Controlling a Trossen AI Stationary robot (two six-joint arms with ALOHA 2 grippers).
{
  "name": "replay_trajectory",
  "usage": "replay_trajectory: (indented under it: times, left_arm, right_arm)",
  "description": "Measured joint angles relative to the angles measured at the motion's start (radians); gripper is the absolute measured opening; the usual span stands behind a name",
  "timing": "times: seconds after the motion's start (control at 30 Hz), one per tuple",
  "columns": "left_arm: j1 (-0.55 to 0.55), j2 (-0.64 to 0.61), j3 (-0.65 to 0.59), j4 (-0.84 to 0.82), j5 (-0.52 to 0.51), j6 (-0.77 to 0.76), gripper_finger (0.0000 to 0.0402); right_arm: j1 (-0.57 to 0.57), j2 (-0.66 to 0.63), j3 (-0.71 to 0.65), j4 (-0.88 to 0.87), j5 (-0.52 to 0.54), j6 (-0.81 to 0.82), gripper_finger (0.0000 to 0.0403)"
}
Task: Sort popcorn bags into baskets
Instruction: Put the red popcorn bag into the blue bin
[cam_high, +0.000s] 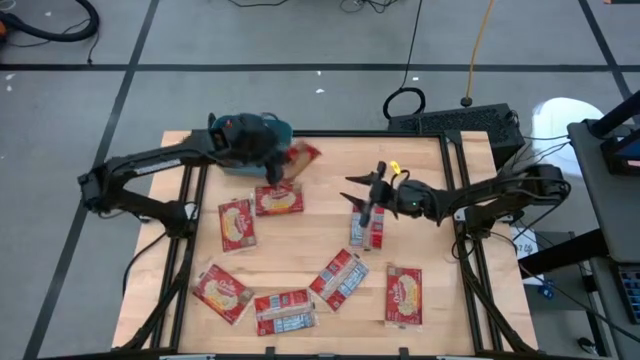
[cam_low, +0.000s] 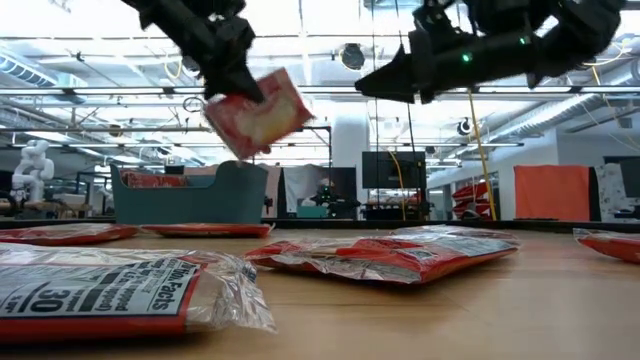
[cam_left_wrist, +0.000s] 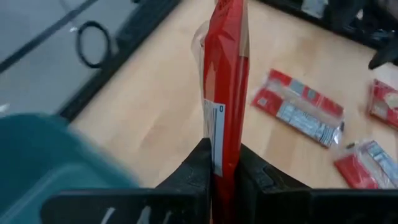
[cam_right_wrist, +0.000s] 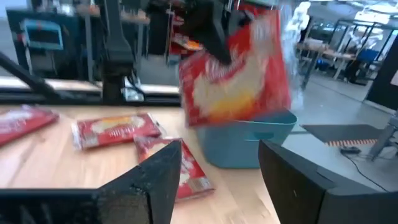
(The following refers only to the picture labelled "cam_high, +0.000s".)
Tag grey equipment cart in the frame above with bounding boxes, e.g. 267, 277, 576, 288
567, 119, 640, 360

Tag red popcorn bag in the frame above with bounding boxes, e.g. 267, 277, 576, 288
384, 264, 424, 330
282, 141, 323, 182
308, 248, 371, 313
348, 203, 386, 251
253, 182, 305, 218
253, 288, 318, 337
217, 198, 259, 254
191, 263, 256, 326

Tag dark keyboard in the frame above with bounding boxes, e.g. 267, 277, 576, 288
617, 269, 640, 325

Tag black looped cable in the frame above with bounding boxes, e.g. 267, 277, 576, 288
382, 0, 428, 122

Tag thin black floor cable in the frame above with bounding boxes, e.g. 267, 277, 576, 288
224, 0, 291, 9

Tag black aluminium table frame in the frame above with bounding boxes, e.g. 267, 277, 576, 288
119, 128, 539, 360

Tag white paper sheet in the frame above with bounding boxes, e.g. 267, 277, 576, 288
510, 227, 546, 286

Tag black cart support beam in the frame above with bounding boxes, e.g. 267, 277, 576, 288
518, 228, 609, 279

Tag tangled black cables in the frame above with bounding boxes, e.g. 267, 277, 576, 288
339, 0, 401, 15

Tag white round stool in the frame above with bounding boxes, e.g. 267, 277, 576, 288
530, 97, 606, 189

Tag black computer case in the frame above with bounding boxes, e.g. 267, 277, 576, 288
387, 103, 526, 156

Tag black pole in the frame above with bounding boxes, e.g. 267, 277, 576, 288
587, 89, 640, 139

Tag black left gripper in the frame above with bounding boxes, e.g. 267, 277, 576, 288
227, 113, 289, 186

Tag yellow hanging cable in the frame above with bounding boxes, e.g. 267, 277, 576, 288
460, 0, 496, 109

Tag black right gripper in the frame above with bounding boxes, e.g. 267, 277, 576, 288
339, 161, 408, 228

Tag dark blue device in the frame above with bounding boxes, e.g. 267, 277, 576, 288
599, 134, 640, 176

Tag thick black hose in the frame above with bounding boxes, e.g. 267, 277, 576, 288
0, 0, 101, 44

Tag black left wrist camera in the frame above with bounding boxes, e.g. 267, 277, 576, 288
208, 124, 236, 156

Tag long black floor cable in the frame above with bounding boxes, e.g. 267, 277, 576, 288
519, 263, 640, 345

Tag teal plastic basket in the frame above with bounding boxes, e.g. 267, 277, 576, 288
208, 113, 295, 179

